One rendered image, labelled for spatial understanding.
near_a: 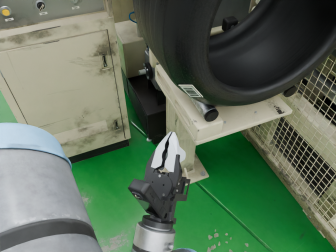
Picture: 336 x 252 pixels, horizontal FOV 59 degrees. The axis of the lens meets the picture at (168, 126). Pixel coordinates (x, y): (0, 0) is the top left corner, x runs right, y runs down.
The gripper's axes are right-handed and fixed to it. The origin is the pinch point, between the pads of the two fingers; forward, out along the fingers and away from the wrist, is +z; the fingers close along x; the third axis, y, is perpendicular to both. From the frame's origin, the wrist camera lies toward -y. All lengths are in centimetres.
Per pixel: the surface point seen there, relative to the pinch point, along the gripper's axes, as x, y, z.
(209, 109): -1.0, 19.0, 11.2
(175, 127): -41, 65, 10
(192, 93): -0.5, 6.9, 12.2
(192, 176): -46, 103, -12
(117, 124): -84, 70, 8
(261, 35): 3, 39, 43
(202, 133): -4.2, 23.4, 4.6
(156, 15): -1.7, -11.6, 23.5
